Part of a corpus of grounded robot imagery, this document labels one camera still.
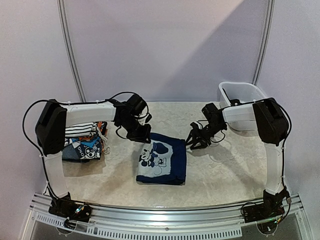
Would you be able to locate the black garment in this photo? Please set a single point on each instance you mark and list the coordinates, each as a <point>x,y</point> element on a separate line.
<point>233,102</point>

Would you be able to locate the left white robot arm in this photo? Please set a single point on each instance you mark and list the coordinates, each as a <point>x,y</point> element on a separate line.
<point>56,116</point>

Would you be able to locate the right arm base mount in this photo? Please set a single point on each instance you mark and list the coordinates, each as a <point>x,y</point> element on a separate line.
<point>268,214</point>

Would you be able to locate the aluminium front rail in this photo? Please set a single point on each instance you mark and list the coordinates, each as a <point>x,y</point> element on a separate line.
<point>222,222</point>

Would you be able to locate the white plastic basket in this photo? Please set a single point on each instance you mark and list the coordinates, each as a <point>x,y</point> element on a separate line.
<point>245,92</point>

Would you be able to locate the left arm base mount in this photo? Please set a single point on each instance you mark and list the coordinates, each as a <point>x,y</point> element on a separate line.
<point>72,211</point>

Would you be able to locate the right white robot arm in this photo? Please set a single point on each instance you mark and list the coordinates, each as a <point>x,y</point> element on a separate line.
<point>273,126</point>

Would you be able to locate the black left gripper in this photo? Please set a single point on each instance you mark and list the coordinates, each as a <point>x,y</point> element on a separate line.
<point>145,135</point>

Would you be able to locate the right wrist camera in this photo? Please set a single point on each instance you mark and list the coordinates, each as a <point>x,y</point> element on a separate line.
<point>197,125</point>

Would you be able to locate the right wall aluminium profile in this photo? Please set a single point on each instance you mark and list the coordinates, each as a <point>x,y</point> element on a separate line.
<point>264,40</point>

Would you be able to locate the left wall aluminium profile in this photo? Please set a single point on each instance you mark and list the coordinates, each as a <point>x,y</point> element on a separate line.
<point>69,50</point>

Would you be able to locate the wall aluminium profile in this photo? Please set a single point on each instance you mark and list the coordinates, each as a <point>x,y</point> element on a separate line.
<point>264,40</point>
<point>69,50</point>

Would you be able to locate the navy blue t-shirt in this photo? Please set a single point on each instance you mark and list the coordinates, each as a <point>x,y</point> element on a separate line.
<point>163,161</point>

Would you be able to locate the striped folded shirt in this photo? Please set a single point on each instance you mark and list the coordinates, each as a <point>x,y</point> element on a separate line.
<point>81,130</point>

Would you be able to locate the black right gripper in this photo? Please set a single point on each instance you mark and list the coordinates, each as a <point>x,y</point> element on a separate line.
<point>204,134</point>

